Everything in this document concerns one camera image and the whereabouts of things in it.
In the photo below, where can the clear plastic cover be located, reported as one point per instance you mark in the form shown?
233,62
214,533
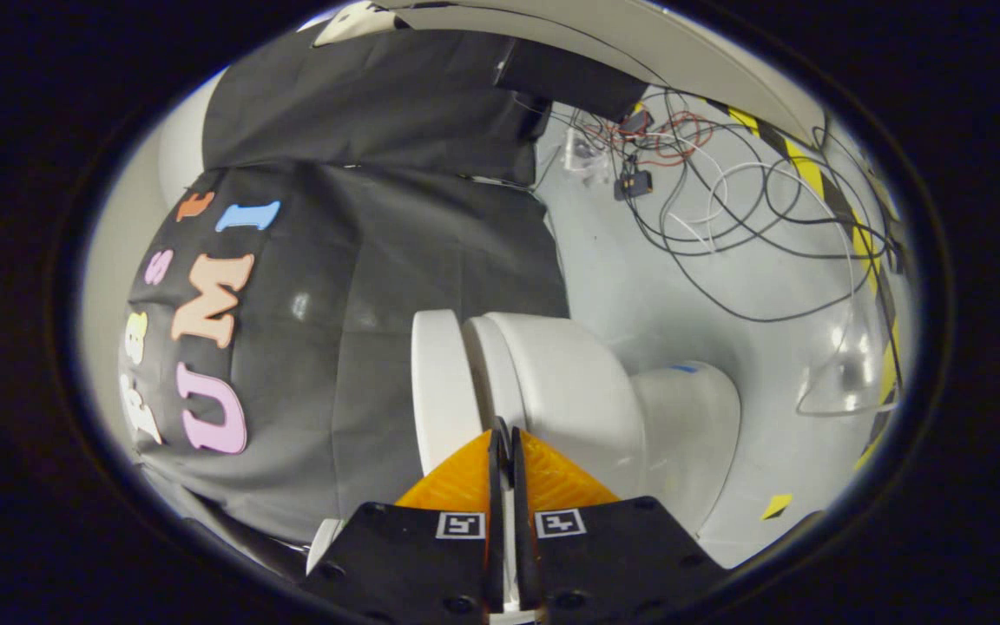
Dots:
847,373

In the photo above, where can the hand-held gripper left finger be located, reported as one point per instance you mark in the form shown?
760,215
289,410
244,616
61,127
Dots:
496,521

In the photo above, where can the small black adapter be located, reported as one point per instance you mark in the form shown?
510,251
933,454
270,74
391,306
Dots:
633,184

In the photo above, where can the black box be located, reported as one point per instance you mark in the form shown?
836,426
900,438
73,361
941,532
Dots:
569,78

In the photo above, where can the white toilet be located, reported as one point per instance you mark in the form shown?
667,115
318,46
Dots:
569,391

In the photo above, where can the yellow black hazard tape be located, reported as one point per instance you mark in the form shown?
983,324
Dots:
817,178

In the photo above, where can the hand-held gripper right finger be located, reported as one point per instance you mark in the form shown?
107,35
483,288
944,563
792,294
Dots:
524,529

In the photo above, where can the small yellow tape piece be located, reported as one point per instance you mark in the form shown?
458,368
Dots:
776,506

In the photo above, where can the black backdrop cloth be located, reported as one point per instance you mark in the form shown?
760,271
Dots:
361,286

